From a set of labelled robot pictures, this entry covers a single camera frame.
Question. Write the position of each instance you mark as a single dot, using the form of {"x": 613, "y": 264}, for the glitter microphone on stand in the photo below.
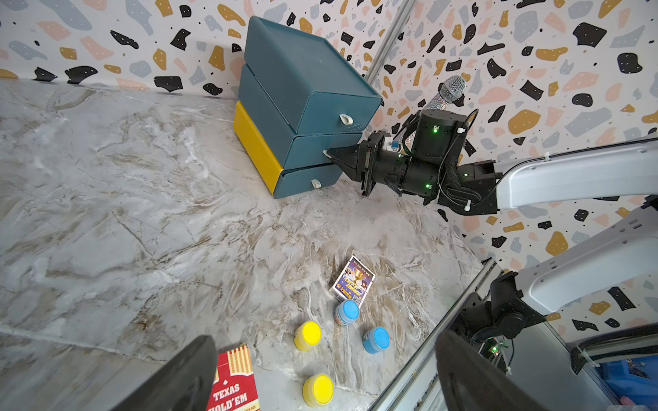
{"x": 449, "y": 92}

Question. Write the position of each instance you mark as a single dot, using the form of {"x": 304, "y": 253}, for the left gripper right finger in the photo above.
{"x": 469, "y": 382}

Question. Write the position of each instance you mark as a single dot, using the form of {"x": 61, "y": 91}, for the teal drawer cabinet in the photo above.
{"x": 297, "y": 99}

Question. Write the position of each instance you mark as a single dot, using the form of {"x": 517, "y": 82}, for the yellow paint can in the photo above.
{"x": 318, "y": 391}
{"x": 307, "y": 336}

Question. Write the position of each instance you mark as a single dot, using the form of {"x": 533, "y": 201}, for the yellow paint can upper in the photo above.
{"x": 307, "y": 336}

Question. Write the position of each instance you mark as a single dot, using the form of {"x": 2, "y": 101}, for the purple playing card box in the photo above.
{"x": 354, "y": 282}

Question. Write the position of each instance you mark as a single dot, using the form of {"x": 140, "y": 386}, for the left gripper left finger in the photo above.
{"x": 183, "y": 383}

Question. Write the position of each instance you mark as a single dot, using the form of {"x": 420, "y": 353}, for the blue paint can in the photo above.
{"x": 376, "y": 340}
{"x": 346, "y": 313}

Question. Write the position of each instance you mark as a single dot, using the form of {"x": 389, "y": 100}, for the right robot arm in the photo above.
{"x": 518, "y": 300}

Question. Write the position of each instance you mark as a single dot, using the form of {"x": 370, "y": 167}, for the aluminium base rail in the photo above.
{"x": 417, "y": 386}

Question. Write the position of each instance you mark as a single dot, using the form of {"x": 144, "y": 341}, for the red Texas Hold'em card box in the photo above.
{"x": 234, "y": 386}

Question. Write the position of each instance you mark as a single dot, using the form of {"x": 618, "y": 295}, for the yellow paint can lower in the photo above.
{"x": 318, "y": 391}

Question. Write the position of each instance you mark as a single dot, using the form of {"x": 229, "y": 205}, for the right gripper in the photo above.
{"x": 371, "y": 163}

